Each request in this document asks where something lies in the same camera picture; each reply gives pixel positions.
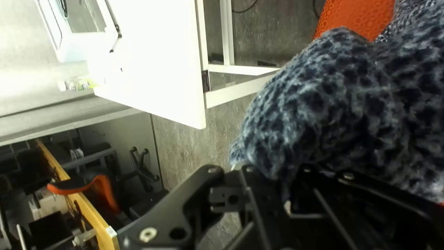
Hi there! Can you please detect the white desk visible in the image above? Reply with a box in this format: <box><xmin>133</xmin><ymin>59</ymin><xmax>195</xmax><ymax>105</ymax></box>
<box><xmin>83</xmin><ymin>0</ymin><xmax>282</xmax><ymax>130</ymax></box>

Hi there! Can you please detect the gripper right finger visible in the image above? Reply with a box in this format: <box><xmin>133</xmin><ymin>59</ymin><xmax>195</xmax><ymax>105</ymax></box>
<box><xmin>290</xmin><ymin>165</ymin><xmax>444</xmax><ymax>250</ymax></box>

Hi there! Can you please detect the orange mesh chair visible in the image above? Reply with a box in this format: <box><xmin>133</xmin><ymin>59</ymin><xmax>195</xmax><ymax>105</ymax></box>
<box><xmin>311</xmin><ymin>0</ymin><xmax>396</xmax><ymax>43</ymax></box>

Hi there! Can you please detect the blue grey knitted blanket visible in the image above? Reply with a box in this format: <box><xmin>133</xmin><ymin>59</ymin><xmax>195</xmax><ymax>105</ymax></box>
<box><xmin>228</xmin><ymin>0</ymin><xmax>444</xmax><ymax>206</ymax></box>

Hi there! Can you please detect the black cable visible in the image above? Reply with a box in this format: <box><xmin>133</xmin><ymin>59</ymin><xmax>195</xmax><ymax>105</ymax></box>
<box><xmin>230</xmin><ymin>0</ymin><xmax>260</xmax><ymax>14</ymax></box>

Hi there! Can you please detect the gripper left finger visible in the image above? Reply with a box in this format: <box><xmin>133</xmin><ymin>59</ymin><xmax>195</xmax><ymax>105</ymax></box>
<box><xmin>117</xmin><ymin>165</ymin><xmax>289</xmax><ymax>250</ymax></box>

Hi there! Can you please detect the orange office chair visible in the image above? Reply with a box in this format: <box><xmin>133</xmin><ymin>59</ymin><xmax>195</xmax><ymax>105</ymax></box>
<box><xmin>46</xmin><ymin>147</ymin><xmax>161</xmax><ymax>217</ymax></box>

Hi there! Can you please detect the white box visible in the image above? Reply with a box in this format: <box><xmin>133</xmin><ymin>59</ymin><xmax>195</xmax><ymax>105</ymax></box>
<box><xmin>34</xmin><ymin>0</ymin><xmax>122</xmax><ymax>64</ymax></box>

